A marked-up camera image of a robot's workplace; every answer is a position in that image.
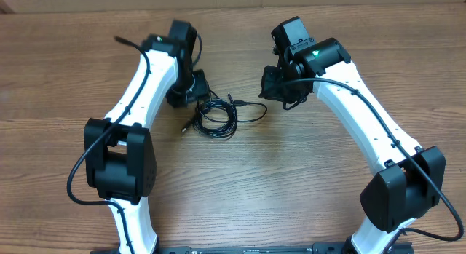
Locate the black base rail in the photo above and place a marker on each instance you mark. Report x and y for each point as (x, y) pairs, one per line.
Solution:
(251, 249)

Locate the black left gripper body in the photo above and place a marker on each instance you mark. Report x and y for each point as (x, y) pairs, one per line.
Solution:
(191, 85)

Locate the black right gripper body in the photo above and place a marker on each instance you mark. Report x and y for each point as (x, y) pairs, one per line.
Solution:
(273, 86)

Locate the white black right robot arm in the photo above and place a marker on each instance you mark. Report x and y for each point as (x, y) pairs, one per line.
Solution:
(406, 177)

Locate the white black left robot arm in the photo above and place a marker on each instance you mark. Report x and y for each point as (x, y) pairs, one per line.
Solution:
(118, 151)

